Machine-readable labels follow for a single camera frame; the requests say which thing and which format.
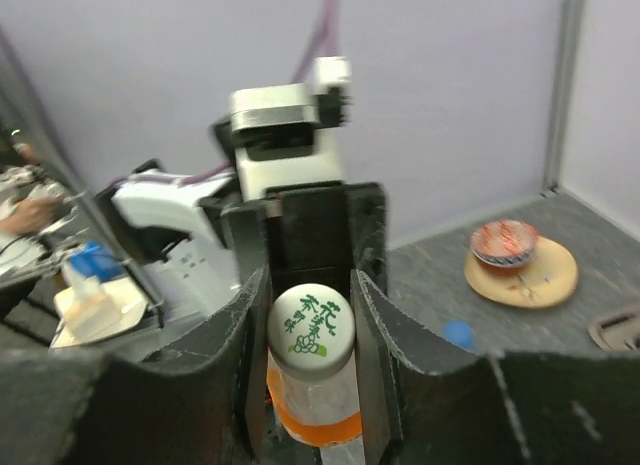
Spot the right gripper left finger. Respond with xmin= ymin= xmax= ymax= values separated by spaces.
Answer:
xmin=1 ymin=268 xmax=270 ymax=464

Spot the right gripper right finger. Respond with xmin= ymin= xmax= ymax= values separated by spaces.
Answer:
xmin=351 ymin=270 xmax=639 ymax=464

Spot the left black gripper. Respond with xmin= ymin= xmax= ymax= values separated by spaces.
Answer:
xmin=222 ymin=182 xmax=388 ymax=295

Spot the white tea bottle cap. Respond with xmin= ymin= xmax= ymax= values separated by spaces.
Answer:
xmin=267 ymin=283 xmax=356 ymax=381

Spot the orange tea bottle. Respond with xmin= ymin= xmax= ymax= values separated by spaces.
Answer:
xmin=266 ymin=357 xmax=365 ymax=464

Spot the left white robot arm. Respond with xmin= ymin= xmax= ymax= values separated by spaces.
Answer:
xmin=97 ymin=157 xmax=388 ymax=297

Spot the blue cap water bottle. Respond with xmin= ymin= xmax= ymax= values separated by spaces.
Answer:
xmin=442 ymin=320 xmax=475 ymax=352

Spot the tissue box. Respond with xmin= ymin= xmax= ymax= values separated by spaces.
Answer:
xmin=50 ymin=241 xmax=149 ymax=348

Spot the red patterned bowl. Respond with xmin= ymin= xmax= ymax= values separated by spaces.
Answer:
xmin=469 ymin=219 xmax=539 ymax=276

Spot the tan wooden plate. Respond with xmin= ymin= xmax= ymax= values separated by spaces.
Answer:
xmin=464 ymin=237 xmax=579 ymax=310

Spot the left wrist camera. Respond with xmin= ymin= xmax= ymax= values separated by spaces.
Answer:
xmin=230 ymin=56 xmax=351 ymax=201

